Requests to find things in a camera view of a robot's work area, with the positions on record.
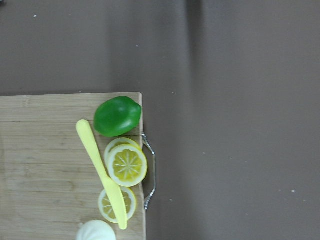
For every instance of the wooden cutting board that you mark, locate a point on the wooden cutting board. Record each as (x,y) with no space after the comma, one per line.
(49,187)

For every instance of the white garlic bulb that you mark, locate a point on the white garlic bulb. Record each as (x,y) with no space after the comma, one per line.
(95,230)

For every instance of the lemon slice lower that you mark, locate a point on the lemon slice lower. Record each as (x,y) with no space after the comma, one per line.
(105,207)

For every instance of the lemon slice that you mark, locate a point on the lemon slice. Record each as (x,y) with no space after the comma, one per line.
(117,142)
(105,207)
(126,165)

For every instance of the green lime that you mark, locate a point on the green lime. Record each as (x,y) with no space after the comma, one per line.
(117,116)

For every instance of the lemon slice behind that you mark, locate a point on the lemon slice behind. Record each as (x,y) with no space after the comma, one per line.
(117,142)

